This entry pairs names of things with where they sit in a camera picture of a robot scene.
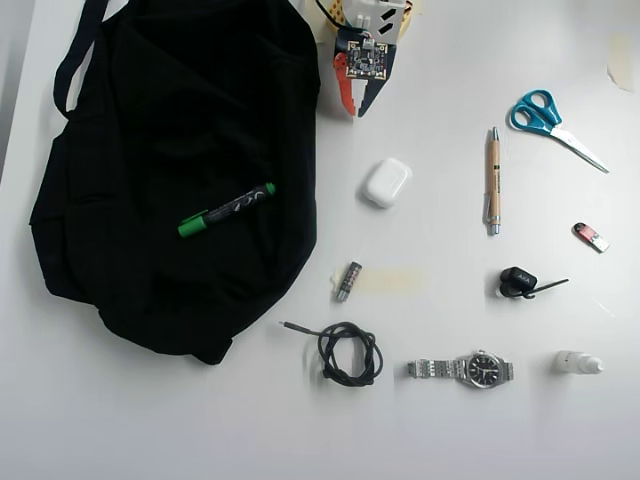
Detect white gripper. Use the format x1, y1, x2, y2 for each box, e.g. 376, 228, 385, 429
332, 0, 409, 120

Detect green capped whiteboard marker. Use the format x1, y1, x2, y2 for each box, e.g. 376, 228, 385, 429
177, 182, 277, 239

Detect black fabric bag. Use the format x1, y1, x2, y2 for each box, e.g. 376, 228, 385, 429
28, 0, 322, 367

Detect white earbuds case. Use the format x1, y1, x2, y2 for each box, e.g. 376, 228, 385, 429
356, 157, 414, 209

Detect wooden ballpoint pen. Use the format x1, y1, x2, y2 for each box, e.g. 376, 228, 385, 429
483, 126, 503, 236

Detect small lip balm tube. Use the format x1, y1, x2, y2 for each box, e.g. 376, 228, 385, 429
335, 260, 362, 304

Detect black bluetooth headset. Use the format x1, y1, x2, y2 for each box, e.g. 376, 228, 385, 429
499, 267, 570, 301

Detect red USB stick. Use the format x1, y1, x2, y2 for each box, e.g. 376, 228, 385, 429
572, 222, 612, 254

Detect steel wristwatch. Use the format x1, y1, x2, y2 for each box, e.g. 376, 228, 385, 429
405, 348, 516, 390

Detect white dropper bottle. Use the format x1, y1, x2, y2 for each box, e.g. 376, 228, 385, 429
552, 349, 605, 376

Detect bare camera circuit board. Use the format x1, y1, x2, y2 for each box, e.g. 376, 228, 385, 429
333, 28, 397, 82

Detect blue handled scissors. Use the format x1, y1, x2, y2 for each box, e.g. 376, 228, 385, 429
509, 89, 611, 175

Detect black coiled cable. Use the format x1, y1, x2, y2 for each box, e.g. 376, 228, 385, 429
278, 319, 385, 387

